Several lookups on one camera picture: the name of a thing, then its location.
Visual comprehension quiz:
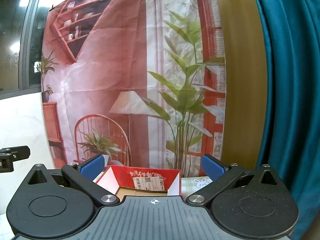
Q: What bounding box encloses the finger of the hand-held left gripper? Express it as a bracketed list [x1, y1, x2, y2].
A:
[0, 145, 31, 161]

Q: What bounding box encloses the teal curtain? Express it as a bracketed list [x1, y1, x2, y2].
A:
[249, 0, 320, 240]

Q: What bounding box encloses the printed room scene wall cloth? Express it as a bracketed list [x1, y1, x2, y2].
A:
[41, 0, 227, 178]

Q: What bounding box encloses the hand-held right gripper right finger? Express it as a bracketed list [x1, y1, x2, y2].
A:
[186, 154, 293, 207]

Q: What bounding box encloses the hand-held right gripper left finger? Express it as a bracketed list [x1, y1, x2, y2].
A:
[24, 154, 120, 207]

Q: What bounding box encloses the red cardboard box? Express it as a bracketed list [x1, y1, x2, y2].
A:
[92, 165, 182, 197]

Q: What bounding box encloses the dark framed window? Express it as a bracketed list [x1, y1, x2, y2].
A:
[0, 0, 60, 100]

